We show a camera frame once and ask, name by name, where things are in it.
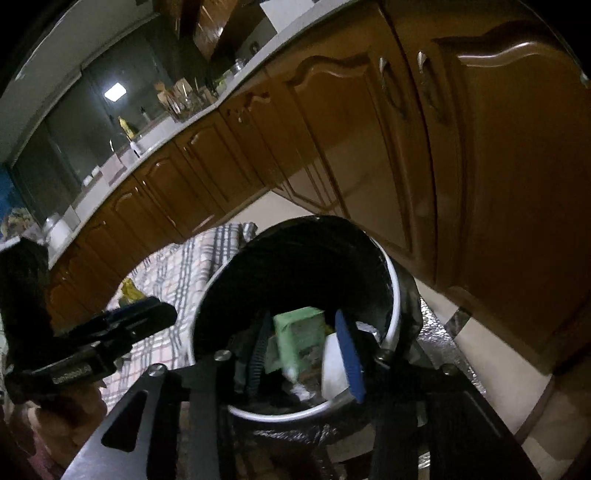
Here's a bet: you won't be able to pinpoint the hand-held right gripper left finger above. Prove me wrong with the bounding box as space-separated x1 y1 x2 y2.
60 310 273 480

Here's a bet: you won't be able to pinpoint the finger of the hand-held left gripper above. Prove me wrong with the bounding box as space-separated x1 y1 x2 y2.
92 302 179 358
69 296 162 334

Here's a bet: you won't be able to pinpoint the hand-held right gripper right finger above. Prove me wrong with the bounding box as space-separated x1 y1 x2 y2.
333 308 543 480

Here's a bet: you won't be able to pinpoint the green paper carton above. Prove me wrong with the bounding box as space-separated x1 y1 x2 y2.
268 307 326 374

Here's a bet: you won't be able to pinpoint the white trash bin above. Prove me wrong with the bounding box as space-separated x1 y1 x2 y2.
189 215 404 423

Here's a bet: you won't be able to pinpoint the person's left hand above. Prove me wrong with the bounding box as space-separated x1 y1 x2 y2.
28 381 105 457

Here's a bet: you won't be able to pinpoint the yellow foam fruit net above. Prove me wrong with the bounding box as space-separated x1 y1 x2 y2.
121 279 145 306

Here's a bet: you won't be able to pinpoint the white canister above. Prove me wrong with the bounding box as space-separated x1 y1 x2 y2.
44 212 75 247

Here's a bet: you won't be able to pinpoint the silver patterned floor mat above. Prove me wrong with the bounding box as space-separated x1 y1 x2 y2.
416 295 490 462

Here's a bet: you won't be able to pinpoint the kitchen window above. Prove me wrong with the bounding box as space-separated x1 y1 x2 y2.
9 28 218 222

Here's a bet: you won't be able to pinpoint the utensil holder with utensils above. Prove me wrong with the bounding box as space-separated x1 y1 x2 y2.
154 76 208 121

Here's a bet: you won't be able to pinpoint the wooden lower cabinets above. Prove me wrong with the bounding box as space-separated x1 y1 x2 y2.
46 0 591 370

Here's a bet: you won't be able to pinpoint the wooden cabinets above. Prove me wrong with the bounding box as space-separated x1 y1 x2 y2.
46 0 591 370
175 0 278 61

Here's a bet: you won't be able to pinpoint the wooden upper cabinets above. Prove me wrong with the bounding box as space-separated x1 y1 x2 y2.
175 0 278 61

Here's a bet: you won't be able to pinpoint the white kitchen countertop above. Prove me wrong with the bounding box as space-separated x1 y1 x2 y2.
46 0 384 268

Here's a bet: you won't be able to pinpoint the beach fruit wall poster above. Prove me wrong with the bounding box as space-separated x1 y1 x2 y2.
0 166 28 238

